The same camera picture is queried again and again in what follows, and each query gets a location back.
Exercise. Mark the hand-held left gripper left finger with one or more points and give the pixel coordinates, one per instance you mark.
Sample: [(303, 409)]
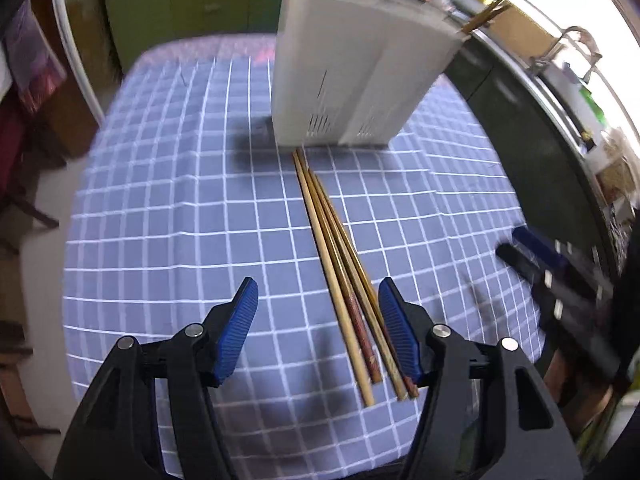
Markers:
[(237, 330)]

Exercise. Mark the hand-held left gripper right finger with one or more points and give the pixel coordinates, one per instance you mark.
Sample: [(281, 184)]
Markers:
[(400, 330)]

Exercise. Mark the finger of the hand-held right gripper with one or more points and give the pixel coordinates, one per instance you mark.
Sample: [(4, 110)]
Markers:
[(542, 247), (550, 300)]

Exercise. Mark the light bamboo chopstick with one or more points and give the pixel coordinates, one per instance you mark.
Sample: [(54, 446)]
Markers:
[(330, 270), (371, 320)]

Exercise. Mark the red patterned wooden chopstick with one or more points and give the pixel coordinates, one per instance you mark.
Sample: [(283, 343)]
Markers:
[(345, 245), (363, 335)]

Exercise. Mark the brown wooden chopstick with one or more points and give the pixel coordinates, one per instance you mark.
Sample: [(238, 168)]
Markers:
[(492, 6), (487, 21)]

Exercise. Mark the white plastic utensil holder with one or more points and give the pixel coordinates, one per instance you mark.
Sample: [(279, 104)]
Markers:
[(350, 60)]

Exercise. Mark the dark green sink cabinet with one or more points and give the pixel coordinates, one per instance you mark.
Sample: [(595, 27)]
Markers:
[(540, 160)]

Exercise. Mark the blue checked tablecloth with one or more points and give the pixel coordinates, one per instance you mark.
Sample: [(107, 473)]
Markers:
[(175, 210)]

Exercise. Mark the steel faucet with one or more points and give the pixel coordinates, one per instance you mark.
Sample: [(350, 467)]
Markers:
[(575, 45)]

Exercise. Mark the wooden cutting board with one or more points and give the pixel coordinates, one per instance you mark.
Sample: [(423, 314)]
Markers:
[(522, 30)]

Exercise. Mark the dark red chair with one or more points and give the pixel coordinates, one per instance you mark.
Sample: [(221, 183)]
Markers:
[(25, 170)]

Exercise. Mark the green base cabinet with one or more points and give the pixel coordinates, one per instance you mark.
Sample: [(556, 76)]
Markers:
[(200, 0)]

